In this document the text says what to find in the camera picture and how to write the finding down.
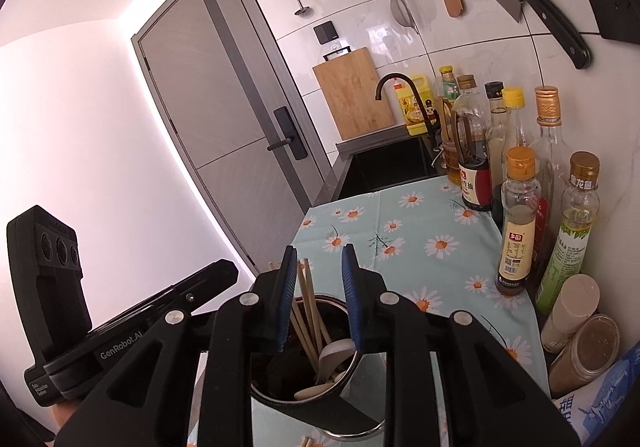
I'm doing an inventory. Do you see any grey door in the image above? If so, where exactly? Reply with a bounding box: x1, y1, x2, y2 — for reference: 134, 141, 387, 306
131, 0, 346, 278

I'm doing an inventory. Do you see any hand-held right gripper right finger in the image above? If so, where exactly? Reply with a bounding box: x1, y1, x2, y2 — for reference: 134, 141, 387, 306
341, 243, 583, 447

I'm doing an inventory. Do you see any white capped spice shaker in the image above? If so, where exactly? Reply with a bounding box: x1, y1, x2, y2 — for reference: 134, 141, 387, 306
540, 273, 601, 354

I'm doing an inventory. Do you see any bamboo cutting board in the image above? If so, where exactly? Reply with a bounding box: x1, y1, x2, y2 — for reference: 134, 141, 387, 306
312, 46, 397, 141

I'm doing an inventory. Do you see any black door handle lock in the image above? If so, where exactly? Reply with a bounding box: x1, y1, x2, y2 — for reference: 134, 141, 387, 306
266, 106, 308, 160

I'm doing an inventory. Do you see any yellow plastic bottle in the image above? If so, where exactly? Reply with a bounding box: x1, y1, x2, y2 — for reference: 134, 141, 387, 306
395, 74, 433, 136

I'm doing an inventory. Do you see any black sink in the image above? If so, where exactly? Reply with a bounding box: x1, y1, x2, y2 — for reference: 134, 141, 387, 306
337, 134, 441, 203

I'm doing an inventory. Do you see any black faucet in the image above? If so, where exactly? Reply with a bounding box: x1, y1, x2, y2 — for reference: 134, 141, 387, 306
375, 73, 436, 138

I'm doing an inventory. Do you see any pile of wooden chopsticks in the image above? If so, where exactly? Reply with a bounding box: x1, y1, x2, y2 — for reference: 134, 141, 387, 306
267, 259, 333, 447

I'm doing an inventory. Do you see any clear bottle with yellow cap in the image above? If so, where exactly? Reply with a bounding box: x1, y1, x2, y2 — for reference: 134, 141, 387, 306
501, 87, 531, 163

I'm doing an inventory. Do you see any white blue salt bag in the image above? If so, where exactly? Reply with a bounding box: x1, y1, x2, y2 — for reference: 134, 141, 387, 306
550, 342, 640, 447

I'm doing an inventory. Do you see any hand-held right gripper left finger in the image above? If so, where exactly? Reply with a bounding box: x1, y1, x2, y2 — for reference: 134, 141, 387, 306
52, 244, 299, 447

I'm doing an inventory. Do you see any black wall switch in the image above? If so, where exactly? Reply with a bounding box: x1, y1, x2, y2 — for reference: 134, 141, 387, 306
313, 20, 340, 45

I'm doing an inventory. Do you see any white ceramic spoon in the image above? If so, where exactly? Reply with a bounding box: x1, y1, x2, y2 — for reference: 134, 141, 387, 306
316, 339, 357, 385

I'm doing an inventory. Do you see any daisy print tablecloth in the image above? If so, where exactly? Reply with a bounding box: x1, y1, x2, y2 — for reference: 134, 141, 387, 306
197, 172, 556, 447

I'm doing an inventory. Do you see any green label gold cap bottle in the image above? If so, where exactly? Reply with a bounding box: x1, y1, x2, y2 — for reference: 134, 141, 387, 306
535, 151, 601, 318

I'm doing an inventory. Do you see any brown powder spice jar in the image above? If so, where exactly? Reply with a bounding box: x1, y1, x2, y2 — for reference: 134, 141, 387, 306
548, 313, 622, 398

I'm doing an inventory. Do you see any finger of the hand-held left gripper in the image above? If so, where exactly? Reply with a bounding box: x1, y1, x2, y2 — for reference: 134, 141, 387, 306
127, 258, 240, 316

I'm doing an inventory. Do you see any clear bottle with black cap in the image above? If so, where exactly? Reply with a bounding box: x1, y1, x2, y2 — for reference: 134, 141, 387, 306
484, 81, 511, 188

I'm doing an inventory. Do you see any person's left hand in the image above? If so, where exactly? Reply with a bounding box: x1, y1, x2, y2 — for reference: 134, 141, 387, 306
52, 398, 88, 429

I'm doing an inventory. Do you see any soy sauce bottle red label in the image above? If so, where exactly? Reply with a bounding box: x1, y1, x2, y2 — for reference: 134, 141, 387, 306
452, 74, 494, 213

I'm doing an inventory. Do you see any tall bottle with gold cap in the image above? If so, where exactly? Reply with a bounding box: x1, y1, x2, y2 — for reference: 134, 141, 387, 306
532, 84, 568, 248

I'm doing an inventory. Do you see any black steel-rimmed utensil holder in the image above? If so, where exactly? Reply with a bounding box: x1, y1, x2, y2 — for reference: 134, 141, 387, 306
247, 294, 387, 441

